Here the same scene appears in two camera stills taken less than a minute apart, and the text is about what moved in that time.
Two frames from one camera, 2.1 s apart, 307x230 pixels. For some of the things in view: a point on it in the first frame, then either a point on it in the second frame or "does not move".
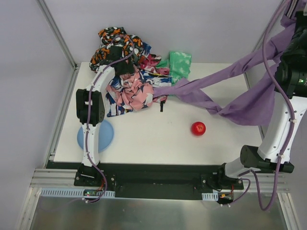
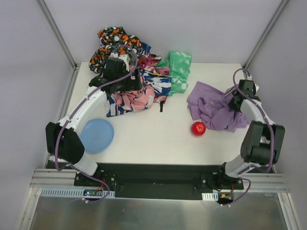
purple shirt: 253,106 to 208,105
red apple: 198,128 does not move
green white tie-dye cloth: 179,64 does not move
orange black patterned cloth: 132,46 does not move
